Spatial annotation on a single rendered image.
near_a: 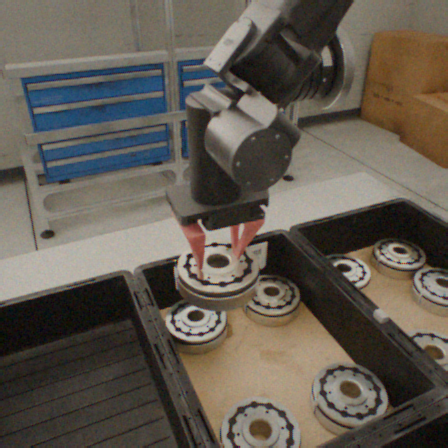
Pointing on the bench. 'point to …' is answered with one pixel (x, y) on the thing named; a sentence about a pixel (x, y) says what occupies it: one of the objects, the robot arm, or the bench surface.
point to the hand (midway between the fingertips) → (217, 256)
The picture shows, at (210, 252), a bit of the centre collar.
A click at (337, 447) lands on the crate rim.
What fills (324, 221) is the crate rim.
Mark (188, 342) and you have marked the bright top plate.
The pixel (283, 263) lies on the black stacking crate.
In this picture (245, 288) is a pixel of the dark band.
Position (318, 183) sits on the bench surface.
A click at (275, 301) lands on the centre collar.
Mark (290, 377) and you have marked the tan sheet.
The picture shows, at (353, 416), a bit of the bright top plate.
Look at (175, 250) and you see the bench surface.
